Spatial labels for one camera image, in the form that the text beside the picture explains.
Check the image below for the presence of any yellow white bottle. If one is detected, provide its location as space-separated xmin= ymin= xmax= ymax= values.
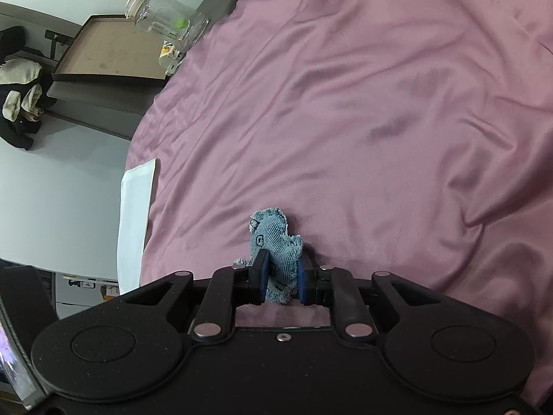
xmin=158 ymin=40 xmax=184 ymax=76

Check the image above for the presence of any black white jacket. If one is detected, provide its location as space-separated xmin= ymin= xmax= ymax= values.
xmin=1 ymin=26 xmax=57 ymax=151

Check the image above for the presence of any brown board tray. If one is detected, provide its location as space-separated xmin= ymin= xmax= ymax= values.
xmin=53 ymin=15 xmax=167 ymax=88

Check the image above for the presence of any white paper sheet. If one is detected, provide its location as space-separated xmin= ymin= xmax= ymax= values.
xmin=116 ymin=159 xmax=157 ymax=294

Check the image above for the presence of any pink bed sheet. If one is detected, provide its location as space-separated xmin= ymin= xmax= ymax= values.
xmin=126 ymin=0 xmax=552 ymax=406

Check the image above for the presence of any grey bedside cabinet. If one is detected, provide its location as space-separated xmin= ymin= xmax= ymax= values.
xmin=0 ymin=0 xmax=234 ymax=142

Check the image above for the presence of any clear glass jar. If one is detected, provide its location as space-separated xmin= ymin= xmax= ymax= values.
xmin=125 ymin=0 xmax=209 ymax=53

